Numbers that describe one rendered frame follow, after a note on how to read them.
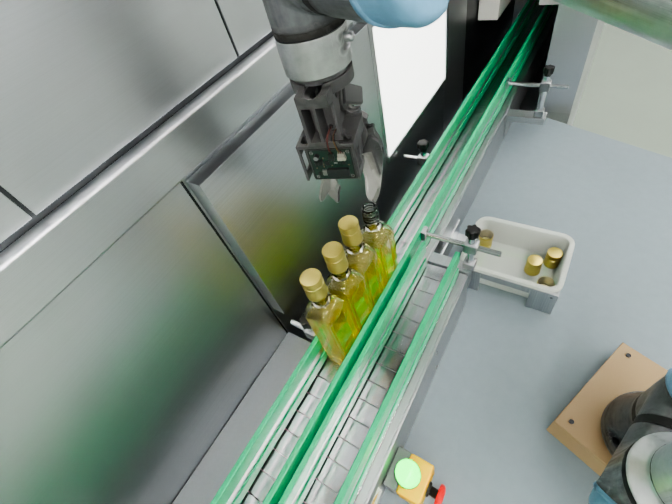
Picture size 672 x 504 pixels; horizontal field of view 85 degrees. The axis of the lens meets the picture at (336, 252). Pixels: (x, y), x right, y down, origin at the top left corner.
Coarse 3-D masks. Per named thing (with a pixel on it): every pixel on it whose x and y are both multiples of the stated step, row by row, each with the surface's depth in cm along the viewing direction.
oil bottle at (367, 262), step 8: (344, 248) 66; (368, 248) 65; (352, 256) 64; (360, 256) 64; (368, 256) 64; (376, 256) 67; (352, 264) 64; (360, 264) 64; (368, 264) 65; (376, 264) 68; (360, 272) 64; (368, 272) 66; (376, 272) 69; (368, 280) 67; (376, 280) 70; (368, 288) 68; (376, 288) 72; (376, 296) 73
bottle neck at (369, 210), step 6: (366, 204) 64; (372, 204) 64; (366, 210) 65; (372, 210) 65; (366, 216) 63; (372, 216) 63; (378, 216) 64; (366, 222) 65; (372, 222) 64; (378, 222) 65; (366, 228) 66; (372, 228) 66; (378, 228) 66
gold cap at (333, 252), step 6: (324, 246) 57; (330, 246) 57; (336, 246) 57; (342, 246) 57; (324, 252) 57; (330, 252) 56; (336, 252) 56; (342, 252) 56; (324, 258) 57; (330, 258) 56; (336, 258) 56; (342, 258) 57; (330, 264) 57; (336, 264) 57; (342, 264) 58; (348, 264) 60; (330, 270) 59; (336, 270) 58; (342, 270) 58
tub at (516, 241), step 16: (480, 224) 94; (496, 224) 94; (512, 224) 92; (496, 240) 98; (512, 240) 95; (528, 240) 92; (544, 240) 90; (560, 240) 87; (464, 256) 89; (480, 256) 96; (496, 256) 95; (512, 256) 94; (528, 256) 93; (544, 256) 92; (480, 272) 86; (496, 272) 84; (512, 272) 91; (544, 272) 89; (560, 272) 81; (544, 288) 79; (560, 288) 79
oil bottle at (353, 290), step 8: (352, 272) 62; (328, 280) 62; (344, 280) 61; (352, 280) 61; (360, 280) 63; (328, 288) 62; (336, 288) 61; (344, 288) 61; (352, 288) 61; (360, 288) 63; (344, 296) 61; (352, 296) 62; (360, 296) 65; (368, 296) 68; (352, 304) 63; (360, 304) 66; (368, 304) 69; (352, 312) 65; (360, 312) 67; (368, 312) 70; (360, 320) 68; (360, 328) 70
